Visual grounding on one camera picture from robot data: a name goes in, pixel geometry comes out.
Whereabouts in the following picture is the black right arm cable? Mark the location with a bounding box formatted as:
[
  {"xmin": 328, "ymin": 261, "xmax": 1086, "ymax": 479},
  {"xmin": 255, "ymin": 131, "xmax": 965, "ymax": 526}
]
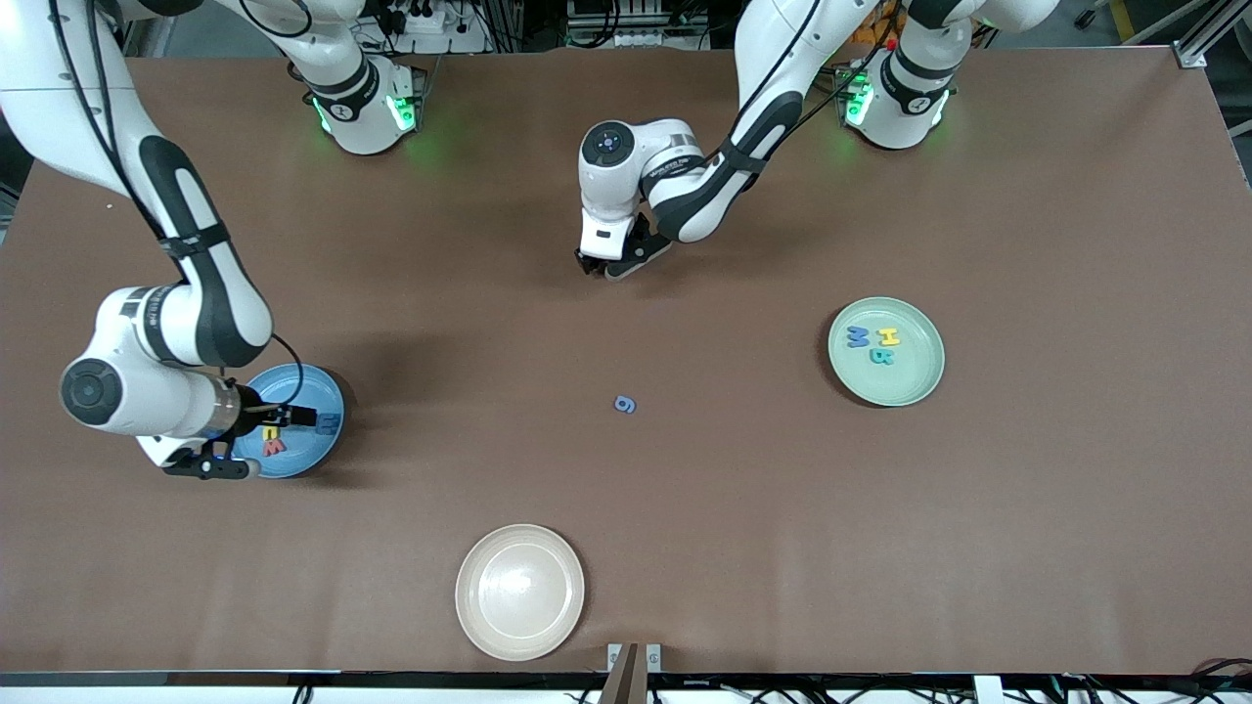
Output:
[{"xmin": 49, "ymin": 0, "xmax": 304, "ymax": 410}]

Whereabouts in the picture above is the beige plate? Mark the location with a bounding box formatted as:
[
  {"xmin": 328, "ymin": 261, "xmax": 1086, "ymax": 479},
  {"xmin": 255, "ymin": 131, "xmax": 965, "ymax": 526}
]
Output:
[{"xmin": 455, "ymin": 524, "xmax": 586, "ymax": 662}]

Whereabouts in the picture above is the blue plate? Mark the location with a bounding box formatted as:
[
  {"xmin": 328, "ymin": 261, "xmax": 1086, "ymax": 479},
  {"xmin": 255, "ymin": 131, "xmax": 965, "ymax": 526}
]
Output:
[{"xmin": 232, "ymin": 363, "xmax": 346, "ymax": 480}]

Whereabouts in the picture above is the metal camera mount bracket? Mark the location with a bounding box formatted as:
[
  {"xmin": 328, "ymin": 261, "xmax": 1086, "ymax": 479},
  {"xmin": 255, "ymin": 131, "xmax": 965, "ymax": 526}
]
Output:
[{"xmin": 599, "ymin": 642, "xmax": 663, "ymax": 704}]

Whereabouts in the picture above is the orange bags pile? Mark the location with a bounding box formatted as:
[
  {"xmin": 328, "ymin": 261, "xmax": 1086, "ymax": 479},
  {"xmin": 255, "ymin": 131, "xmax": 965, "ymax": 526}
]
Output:
[{"xmin": 866, "ymin": 0, "xmax": 906, "ymax": 50}]

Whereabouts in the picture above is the black equipment rack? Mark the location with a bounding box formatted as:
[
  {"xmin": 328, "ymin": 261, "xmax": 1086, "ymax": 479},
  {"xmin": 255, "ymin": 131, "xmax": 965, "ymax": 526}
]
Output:
[{"xmin": 565, "ymin": 0, "xmax": 710, "ymax": 50}]

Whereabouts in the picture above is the white power strip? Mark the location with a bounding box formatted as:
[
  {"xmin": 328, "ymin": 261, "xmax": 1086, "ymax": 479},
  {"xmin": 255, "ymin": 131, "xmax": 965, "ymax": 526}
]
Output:
[{"xmin": 377, "ymin": 0, "xmax": 475, "ymax": 37}]

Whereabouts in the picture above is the green plate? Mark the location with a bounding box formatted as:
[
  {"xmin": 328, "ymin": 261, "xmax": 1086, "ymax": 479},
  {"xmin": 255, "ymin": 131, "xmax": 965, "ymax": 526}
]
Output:
[{"xmin": 827, "ymin": 296, "xmax": 947, "ymax": 408}]

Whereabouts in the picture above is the aluminium frame profile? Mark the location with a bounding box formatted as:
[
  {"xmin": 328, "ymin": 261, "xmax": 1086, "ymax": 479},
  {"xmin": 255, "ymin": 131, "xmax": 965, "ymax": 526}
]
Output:
[{"xmin": 1174, "ymin": 0, "xmax": 1252, "ymax": 69}]

